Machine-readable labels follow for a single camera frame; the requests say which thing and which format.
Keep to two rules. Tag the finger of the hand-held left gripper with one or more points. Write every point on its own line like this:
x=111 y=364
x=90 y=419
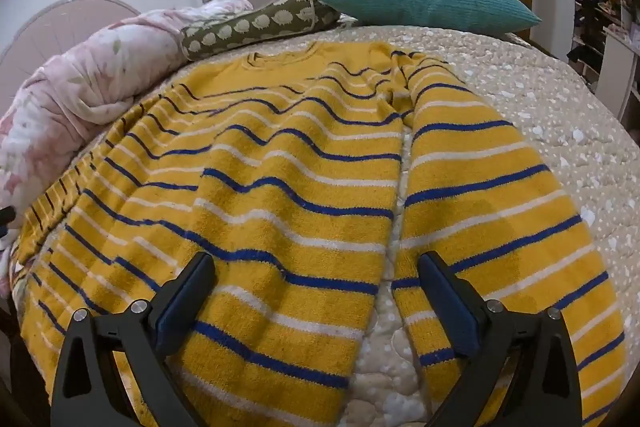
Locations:
x=6 y=216

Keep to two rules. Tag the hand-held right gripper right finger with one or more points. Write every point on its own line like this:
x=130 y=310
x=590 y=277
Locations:
x=451 y=309

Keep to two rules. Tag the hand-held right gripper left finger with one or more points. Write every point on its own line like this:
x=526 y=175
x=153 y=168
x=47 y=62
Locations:
x=184 y=303

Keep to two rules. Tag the yellow striped sweater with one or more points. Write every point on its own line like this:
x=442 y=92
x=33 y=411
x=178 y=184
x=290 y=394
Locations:
x=280 y=167

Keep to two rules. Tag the pink floral comforter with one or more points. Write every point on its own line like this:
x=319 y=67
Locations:
x=85 y=77

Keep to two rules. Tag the pink bed headboard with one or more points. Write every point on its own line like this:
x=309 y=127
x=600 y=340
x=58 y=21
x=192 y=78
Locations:
x=35 y=39

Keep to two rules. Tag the olive patterned pillow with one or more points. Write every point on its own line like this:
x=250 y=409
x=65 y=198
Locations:
x=250 y=24

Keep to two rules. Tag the cluttered white shelf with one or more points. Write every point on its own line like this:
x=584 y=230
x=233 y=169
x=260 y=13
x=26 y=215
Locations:
x=607 y=37

